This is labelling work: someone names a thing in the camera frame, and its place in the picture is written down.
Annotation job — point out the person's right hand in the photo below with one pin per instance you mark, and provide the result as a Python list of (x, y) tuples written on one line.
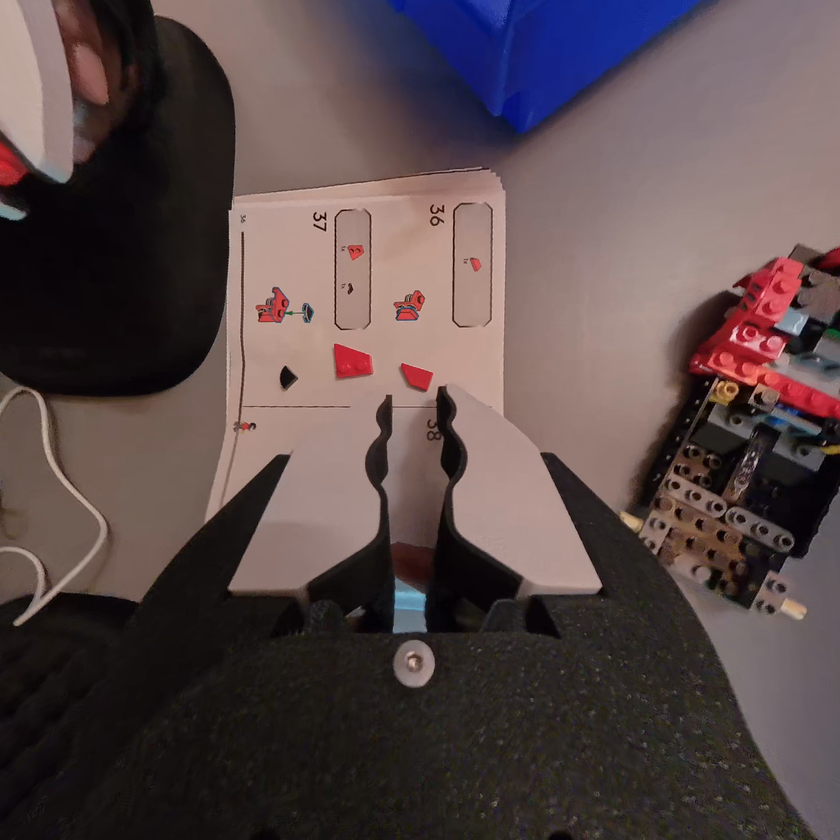
[(413, 564)]

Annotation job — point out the red lego wedge plate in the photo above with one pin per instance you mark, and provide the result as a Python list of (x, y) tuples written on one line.
[(353, 361)]

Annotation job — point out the person's left hand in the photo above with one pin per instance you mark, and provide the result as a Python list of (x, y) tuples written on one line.
[(92, 72)]

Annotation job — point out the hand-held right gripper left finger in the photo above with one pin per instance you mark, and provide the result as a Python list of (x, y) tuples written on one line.
[(315, 518)]

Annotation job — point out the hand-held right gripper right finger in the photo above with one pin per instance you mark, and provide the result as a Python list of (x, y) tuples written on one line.
[(518, 518)]

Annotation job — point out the white lego instruction booklet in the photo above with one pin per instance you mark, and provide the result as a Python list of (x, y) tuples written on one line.
[(400, 262)]

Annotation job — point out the red lego slope piece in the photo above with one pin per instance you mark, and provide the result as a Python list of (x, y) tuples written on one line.
[(417, 377)]

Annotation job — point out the red and black lego car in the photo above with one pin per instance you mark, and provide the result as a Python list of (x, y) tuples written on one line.
[(741, 348)]

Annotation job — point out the small black lego piece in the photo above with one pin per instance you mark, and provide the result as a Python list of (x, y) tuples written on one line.
[(289, 379)]

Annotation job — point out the blue plastic bin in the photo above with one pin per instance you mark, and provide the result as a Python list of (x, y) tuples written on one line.
[(538, 52)]

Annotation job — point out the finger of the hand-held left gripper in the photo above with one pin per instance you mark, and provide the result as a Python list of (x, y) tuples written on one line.
[(10, 207), (39, 85)]

